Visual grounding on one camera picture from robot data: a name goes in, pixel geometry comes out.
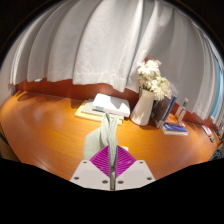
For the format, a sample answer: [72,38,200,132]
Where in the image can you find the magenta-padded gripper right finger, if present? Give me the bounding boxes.
[114,145,157,191]

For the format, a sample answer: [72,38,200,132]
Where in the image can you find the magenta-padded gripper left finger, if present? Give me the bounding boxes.
[69,144,112,191]

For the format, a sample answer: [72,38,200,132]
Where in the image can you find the pale green towel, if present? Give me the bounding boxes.
[83,112,130,190]

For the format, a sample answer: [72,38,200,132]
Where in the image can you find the yellow flat book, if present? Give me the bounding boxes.
[74,99,124,126]

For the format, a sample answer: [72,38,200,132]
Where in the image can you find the blue flat book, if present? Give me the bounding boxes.
[162,122,189,137]

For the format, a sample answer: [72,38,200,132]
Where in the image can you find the white ceramic vase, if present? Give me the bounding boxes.
[129,87,156,127]

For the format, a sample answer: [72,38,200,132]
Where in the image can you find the blue upright book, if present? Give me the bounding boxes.
[161,95,178,126]

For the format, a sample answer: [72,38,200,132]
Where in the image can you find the clear bottle with green cap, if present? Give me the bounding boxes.
[175,97,189,127]

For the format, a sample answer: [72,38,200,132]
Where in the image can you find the red booklet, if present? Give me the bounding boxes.
[201,124,214,138]

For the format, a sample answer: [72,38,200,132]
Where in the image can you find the dark chair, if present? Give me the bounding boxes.
[209,147,224,163]

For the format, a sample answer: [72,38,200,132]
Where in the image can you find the white flower bouquet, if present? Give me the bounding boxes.
[136,59,173,102]

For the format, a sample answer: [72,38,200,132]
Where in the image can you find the window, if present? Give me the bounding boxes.
[213,56,224,122]

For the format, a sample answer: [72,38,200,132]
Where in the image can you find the white curtain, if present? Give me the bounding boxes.
[9,0,224,122]

